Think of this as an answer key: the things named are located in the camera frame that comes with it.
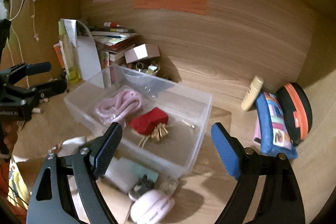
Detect white mint box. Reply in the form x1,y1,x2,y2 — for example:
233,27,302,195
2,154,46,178
103,157,159,193

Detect black small keychain figure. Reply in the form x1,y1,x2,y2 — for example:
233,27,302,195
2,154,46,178
128,174,155,202

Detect pink round jar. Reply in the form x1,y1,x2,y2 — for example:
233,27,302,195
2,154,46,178
130,189,175,223

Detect yellow liquid bottle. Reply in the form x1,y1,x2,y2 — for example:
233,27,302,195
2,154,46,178
58,19,81,85

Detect white curved file holder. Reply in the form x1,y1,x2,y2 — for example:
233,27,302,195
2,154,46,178
63,19,104,88

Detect white crumpled cloth bag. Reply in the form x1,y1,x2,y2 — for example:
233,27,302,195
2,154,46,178
49,136,87,157

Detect blue patchwork pencil pouch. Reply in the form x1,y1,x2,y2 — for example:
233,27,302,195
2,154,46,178
254,92,298,160

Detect stack of books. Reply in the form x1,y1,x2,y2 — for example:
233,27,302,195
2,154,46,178
91,27,139,69

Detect red white glue stick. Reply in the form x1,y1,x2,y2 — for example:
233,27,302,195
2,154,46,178
104,22,122,28

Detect black orange zipper case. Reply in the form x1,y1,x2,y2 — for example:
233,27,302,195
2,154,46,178
276,83,313,146

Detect small pink white box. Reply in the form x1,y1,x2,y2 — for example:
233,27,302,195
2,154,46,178
125,44,160,64

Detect bowl of trinkets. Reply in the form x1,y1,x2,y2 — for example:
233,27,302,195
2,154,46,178
126,57,161,76

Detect red pouch with gold charm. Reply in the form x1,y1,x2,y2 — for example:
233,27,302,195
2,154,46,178
129,107,169,141

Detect clear plastic storage bin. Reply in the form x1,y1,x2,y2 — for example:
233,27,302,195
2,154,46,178
64,65,213,178

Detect cream lotion tube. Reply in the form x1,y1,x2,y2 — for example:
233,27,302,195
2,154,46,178
241,76,264,111

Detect pink coiled cable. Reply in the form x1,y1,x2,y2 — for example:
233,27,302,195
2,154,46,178
94,88,144,127

